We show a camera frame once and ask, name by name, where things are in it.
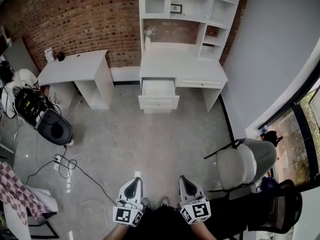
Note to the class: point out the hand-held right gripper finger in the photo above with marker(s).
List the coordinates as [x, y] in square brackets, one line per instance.
[181, 189]
[198, 190]

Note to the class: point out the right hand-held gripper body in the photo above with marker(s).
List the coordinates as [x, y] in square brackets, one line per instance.
[197, 212]

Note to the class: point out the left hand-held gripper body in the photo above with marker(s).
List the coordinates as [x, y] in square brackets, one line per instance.
[126, 215]

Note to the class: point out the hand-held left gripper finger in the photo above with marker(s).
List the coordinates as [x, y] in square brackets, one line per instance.
[122, 191]
[140, 191]

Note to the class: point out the white drawer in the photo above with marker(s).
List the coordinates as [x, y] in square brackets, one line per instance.
[200, 84]
[158, 101]

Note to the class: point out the person's left forearm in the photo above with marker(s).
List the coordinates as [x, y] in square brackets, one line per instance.
[116, 234]

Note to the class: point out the person's right forearm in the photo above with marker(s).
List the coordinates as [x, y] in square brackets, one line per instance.
[203, 232]

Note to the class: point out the purple item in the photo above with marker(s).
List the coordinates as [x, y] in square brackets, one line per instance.
[268, 184]

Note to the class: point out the white closed drawer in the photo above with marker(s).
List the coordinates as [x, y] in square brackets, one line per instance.
[200, 84]

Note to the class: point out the person's left shoe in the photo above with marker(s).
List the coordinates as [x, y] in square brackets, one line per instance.
[145, 202]

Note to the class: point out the person's shoe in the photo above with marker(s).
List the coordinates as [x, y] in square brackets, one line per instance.
[145, 202]
[163, 201]

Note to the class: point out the person's right shoe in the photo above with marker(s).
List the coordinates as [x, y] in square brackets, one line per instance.
[163, 201]

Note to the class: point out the person's black trousers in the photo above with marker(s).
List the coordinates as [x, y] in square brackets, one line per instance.
[162, 224]

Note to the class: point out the grey padded chair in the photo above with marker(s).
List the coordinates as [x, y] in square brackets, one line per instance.
[235, 166]

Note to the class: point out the white power strip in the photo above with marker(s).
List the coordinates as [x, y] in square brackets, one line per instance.
[57, 159]

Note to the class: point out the black floor strip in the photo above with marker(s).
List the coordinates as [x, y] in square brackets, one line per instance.
[227, 119]

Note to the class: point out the black mesh office chair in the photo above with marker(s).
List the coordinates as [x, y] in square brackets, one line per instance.
[282, 209]

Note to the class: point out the black round base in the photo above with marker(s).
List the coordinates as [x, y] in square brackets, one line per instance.
[56, 131]

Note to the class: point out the black object on sill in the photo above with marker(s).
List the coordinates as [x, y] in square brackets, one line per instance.
[272, 137]

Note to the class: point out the red white checked cloth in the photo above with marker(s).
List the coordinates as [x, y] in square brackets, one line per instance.
[15, 191]

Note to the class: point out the white desk with hutch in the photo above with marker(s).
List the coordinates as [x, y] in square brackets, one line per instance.
[182, 66]

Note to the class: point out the white side desk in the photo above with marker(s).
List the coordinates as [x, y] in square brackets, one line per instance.
[75, 66]

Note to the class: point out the white vase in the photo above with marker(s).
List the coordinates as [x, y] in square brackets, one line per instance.
[147, 44]

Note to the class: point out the small black box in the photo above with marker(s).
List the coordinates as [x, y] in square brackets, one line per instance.
[60, 56]

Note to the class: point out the white armchair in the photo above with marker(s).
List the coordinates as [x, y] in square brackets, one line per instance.
[23, 77]

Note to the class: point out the white printed card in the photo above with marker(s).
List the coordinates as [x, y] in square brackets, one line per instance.
[49, 56]

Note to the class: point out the black window frame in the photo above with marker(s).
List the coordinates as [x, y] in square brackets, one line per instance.
[301, 124]

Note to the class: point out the black picture frame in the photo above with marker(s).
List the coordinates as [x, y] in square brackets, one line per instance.
[176, 9]

